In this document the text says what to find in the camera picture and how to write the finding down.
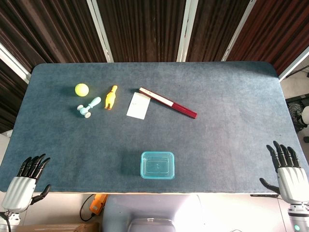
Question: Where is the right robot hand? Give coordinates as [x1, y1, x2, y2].
[259, 141, 309, 205]

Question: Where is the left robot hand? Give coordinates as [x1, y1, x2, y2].
[1, 153, 52, 213]

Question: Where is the clear teal plastic container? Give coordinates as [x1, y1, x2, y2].
[140, 151, 176, 180]

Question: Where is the long dark red box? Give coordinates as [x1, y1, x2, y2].
[139, 87, 198, 119]

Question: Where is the black and white equipment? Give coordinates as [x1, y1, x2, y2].
[285, 95, 309, 133]

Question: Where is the orange device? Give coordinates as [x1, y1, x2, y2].
[89, 194, 108, 215]

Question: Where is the blue-grey table cloth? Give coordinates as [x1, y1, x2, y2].
[0, 61, 306, 194]

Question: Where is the grey robot torso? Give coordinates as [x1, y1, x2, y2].
[102, 194, 294, 232]

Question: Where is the light blue toy hammer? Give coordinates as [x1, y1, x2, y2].
[77, 96, 102, 119]

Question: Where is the yellow-green tennis ball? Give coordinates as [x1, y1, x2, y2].
[75, 83, 89, 97]

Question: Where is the yellow rubber chicken toy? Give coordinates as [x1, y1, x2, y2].
[104, 85, 118, 110]

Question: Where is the white paper card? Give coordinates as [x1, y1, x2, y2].
[126, 92, 150, 120]

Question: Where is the black floor cable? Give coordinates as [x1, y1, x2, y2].
[80, 194, 97, 221]

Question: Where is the white partition post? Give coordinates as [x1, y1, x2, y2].
[279, 45, 309, 82]
[176, 0, 193, 62]
[86, 0, 114, 63]
[0, 43, 32, 85]
[221, 0, 257, 62]

